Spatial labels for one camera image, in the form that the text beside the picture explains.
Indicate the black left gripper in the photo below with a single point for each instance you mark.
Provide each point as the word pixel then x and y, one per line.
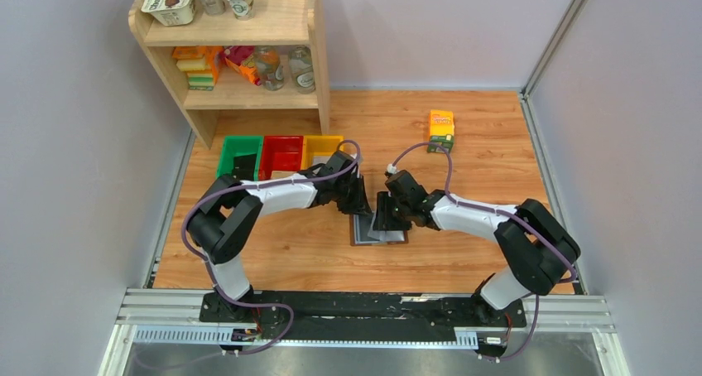
pixel 360 205

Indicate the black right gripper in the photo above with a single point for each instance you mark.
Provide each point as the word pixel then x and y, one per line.
pixel 383 220

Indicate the brown leather card holder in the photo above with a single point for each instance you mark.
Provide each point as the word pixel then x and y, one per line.
pixel 364 234

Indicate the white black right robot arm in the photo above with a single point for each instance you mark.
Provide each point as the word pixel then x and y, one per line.
pixel 539 252

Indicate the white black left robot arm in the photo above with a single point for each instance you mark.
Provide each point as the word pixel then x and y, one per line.
pixel 218 227

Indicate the tan card in red bin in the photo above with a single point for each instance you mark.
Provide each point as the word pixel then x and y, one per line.
pixel 277 175

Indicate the black cards in green bin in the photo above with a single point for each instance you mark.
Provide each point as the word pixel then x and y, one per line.
pixel 245 167

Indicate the yellow plastic bin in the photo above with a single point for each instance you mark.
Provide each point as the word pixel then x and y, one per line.
pixel 318 148

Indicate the red plastic bin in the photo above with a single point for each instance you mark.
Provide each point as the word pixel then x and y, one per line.
pixel 280 153

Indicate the orange green carton box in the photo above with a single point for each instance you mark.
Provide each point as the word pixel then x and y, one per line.
pixel 441 130

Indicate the green plastic bin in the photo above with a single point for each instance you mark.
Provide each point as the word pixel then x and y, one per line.
pixel 238 145

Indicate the left glass jar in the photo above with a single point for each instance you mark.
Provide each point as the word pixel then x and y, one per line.
pixel 269 67

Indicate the glass jar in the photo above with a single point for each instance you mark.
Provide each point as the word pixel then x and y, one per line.
pixel 302 71
pixel 269 67

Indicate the right glass jar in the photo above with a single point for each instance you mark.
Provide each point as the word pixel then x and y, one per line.
pixel 302 71

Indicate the wooden shelf unit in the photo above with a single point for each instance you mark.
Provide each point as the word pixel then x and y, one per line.
pixel 277 24

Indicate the orange pink snack bag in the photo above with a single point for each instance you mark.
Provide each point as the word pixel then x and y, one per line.
pixel 241 60

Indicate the stack of sponges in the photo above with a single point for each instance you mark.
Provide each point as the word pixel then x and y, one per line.
pixel 201 65

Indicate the yoghurt tub with chocolate label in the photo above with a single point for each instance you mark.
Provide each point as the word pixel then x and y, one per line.
pixel 170 13

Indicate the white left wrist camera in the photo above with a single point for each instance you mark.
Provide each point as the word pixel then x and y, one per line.
pixel 354 167

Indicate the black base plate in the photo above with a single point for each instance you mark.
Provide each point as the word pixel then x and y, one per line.
pixel 361 316

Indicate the aluminium frame rail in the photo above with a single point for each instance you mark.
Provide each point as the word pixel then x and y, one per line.
pixel 174 315

